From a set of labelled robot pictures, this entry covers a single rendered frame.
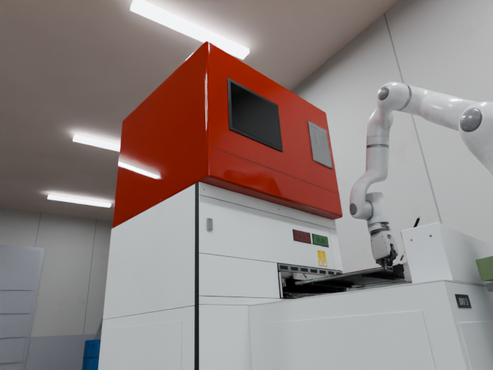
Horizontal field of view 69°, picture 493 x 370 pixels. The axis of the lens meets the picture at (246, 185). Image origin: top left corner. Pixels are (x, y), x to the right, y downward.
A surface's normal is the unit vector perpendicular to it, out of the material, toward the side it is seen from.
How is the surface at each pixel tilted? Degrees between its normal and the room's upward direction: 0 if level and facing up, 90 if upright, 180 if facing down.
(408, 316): 90
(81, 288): 90
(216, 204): 90
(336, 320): 90
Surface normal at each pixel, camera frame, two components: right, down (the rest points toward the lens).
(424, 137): -0.83, -0.18
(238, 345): 0.68, -0.32
